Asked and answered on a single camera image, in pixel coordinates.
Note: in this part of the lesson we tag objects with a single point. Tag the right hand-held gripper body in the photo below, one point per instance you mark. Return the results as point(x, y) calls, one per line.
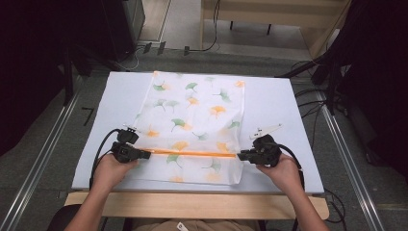
point(267, 152)

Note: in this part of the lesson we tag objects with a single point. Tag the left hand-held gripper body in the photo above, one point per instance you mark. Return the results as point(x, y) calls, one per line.
point(125, 152)

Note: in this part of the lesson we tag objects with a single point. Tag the white leaf-print pillowcase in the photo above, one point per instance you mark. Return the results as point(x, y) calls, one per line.
point(195, 109)

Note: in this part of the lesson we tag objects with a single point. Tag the person's left hand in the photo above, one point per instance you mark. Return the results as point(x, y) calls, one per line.
point(109, 173)

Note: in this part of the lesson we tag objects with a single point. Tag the person's right hand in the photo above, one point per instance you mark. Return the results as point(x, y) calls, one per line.
point(287, 174)

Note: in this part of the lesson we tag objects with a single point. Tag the white table cover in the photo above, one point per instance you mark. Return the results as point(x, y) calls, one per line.
point(275, 102)

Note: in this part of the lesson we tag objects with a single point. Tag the wooden table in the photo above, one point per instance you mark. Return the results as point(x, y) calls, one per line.
point(192, 205)

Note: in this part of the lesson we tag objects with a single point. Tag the person's beige clothing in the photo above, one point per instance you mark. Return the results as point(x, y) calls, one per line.
point(208, 226)

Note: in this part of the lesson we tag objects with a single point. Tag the white clothing tag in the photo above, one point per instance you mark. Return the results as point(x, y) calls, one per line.
point(181, 226)

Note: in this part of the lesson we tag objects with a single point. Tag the black metal stand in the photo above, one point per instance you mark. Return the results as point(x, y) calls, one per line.
point(332, 86)
point(68, 80)

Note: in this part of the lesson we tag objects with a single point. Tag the black cabinet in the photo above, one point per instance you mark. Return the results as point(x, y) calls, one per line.
point(118, 25)

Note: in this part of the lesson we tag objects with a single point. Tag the black curtain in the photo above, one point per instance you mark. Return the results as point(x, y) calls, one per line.
point(29, 64)
point(378, 80)

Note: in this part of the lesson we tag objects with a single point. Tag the light wooden bench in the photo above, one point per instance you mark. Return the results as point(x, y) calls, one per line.
point(275, 12)

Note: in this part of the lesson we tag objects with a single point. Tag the metal floor rail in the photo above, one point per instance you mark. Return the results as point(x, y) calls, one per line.
point(349, 160)
point(41, 150)

